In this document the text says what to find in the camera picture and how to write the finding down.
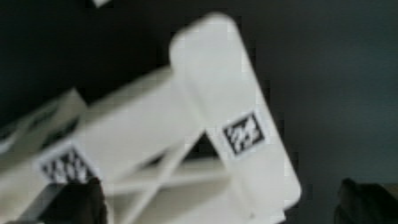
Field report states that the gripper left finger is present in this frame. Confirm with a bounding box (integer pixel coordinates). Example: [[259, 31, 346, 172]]
[[10, 178, 108, 224]]

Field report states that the white chair back part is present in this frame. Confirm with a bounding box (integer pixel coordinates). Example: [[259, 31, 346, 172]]
[[0, 13, 301, 224]]

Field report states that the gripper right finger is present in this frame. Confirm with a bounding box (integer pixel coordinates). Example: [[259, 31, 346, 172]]
[[333, 178, 398, 224]]

